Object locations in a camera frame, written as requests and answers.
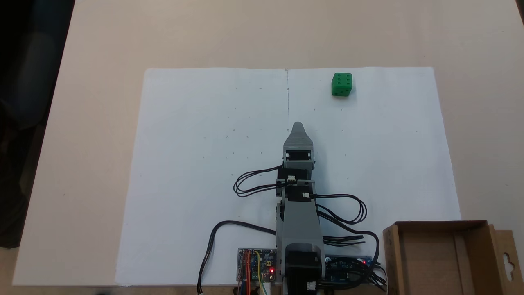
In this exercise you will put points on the grey wedge-shaped gripper finger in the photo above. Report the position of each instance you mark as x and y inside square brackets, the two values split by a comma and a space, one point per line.
[298, 138]

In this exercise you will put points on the green dice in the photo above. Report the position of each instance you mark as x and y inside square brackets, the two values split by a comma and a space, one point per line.
[342, 84]

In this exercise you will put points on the white paper sheet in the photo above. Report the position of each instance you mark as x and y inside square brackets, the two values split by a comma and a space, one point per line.
[196, 172]
[389, 155]

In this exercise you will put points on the blue circuit board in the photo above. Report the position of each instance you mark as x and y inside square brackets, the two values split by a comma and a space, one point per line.
[344, 268]

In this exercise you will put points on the brown cardboard box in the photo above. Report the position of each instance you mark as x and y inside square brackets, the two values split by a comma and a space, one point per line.
[430, 262]

